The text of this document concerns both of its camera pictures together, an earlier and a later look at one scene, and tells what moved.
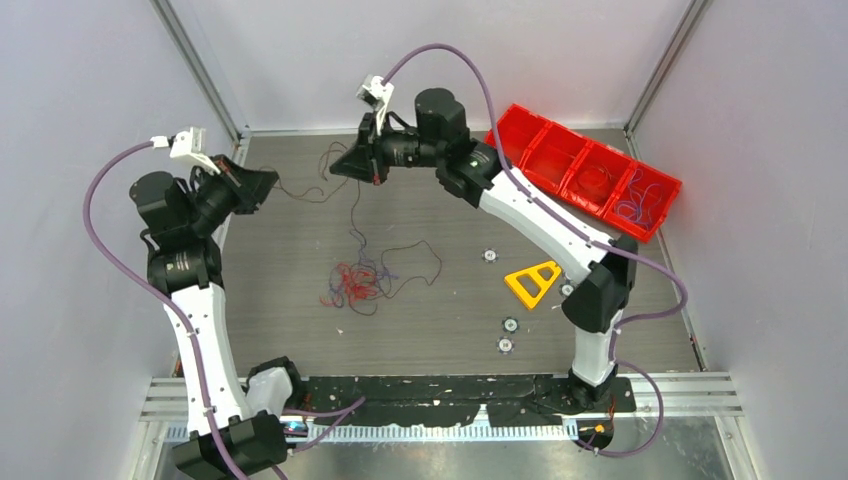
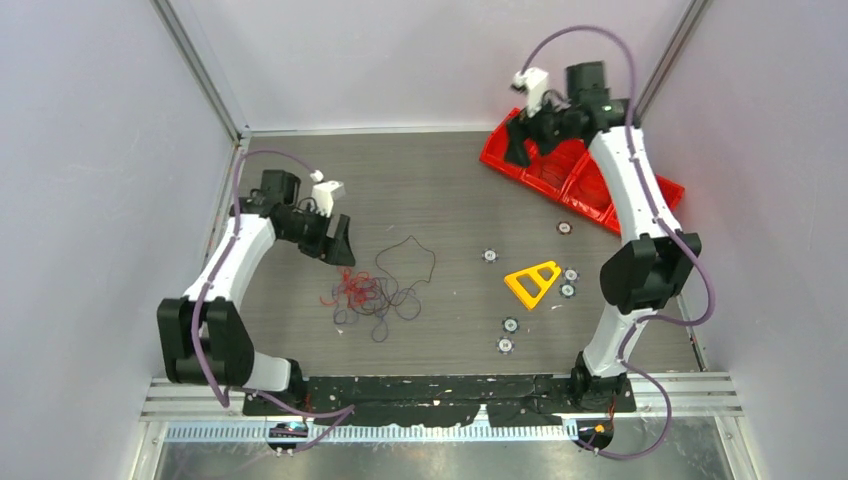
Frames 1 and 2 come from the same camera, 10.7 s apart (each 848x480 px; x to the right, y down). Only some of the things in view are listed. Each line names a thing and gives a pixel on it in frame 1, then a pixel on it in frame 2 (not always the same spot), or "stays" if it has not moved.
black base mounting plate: x=510 y=400 stays
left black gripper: x=248 y=187 → x=336 y=251
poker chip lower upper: x=510 y=324 stays
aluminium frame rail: x=720 y=394 stays
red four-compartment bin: x=621 y=188 stays
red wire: x=356 y=284 stays
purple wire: x=378 y=274 → x=340 y=316
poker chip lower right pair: x=566 y=290 stays
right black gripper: x=357 y=163 → x=515 y=151
